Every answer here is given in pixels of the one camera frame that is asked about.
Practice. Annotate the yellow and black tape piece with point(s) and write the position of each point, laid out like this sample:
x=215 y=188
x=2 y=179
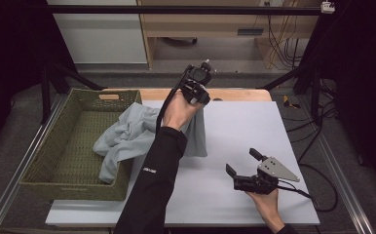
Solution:
x=289 y=102

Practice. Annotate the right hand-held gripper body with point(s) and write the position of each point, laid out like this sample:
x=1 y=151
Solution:
x=260 y=183

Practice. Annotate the white power plug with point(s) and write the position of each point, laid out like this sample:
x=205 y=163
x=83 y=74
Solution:
x=327 y=7

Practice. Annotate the light grey cloth garment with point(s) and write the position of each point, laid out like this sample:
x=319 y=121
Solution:
x=129 y=133

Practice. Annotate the green woven basket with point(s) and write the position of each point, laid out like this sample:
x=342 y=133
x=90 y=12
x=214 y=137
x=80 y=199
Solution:
x=75 y=146

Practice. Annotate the black metal stand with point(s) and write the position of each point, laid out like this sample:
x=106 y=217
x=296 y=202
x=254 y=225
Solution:
x=306 y=81
x=57 y=79

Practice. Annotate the light wooden desk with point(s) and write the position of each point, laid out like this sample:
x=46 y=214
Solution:
x=208 y=24

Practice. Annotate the person's left hand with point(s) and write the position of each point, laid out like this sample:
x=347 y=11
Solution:
x=178 y=112

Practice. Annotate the black horizontal frame bar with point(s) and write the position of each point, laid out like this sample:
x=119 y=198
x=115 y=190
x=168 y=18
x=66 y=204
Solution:
x=176 y=9

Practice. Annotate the aluminium frame rail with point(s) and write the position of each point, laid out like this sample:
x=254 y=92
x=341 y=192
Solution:
x=20 y=165
x=338 y=169

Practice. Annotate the person's right hand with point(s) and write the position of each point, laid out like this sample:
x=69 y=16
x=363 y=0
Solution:
x=269 y=204

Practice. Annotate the white cabinet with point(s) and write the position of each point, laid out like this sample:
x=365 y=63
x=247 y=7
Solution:
x=101 y=35

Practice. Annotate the white table board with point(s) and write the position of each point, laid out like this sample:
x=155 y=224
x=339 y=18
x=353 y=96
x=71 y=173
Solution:
x=241 y=136

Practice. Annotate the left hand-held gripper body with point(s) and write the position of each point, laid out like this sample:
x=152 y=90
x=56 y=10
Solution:
x=195 y=86

